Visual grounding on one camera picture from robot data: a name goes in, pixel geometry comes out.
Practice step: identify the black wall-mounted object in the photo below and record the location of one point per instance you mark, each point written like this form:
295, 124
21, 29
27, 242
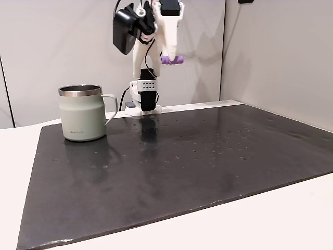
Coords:
245, 1

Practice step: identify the grey plug connector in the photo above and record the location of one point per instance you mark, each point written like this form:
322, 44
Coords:
130, 105

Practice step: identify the sage green steel mug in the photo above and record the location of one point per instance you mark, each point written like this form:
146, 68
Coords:
82, 117

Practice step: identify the purple pen grip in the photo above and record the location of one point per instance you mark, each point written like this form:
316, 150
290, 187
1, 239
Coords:
179, 60

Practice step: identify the black table mat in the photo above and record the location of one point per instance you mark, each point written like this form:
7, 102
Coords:
166, 179

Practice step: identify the black camera box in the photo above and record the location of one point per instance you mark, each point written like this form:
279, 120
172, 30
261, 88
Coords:
124, 32

